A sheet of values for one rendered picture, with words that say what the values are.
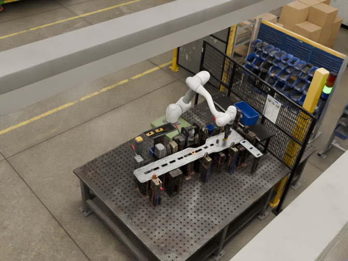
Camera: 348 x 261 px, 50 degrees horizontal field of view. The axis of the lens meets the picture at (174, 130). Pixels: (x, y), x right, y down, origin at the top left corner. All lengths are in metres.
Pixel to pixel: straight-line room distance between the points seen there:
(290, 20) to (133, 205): 5.51
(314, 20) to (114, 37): 7.49
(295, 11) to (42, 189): 5.76
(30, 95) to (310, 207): 0.72
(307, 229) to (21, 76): 0.72
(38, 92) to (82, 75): 0.13
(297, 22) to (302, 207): 7.72
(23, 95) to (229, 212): 3.25
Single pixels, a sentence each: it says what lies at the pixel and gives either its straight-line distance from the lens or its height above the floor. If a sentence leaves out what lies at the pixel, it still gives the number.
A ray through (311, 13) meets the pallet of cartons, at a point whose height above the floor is 0.92.
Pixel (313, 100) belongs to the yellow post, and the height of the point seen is 1.68.
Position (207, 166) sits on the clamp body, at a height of 0.96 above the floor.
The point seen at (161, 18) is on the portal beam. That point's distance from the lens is 1.23.
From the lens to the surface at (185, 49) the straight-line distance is 6.99.
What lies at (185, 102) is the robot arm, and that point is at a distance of 4.71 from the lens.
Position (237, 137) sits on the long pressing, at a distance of 4.43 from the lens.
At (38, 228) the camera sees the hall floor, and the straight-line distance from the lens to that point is 4.81.
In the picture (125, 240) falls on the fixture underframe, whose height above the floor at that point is 0.23.
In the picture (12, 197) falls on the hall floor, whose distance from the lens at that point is 5.19.
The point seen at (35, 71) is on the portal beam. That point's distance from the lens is 1.00.
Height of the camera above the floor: 3.83
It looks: 40 degrees down
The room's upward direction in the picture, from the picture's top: 6 degrees clockwise
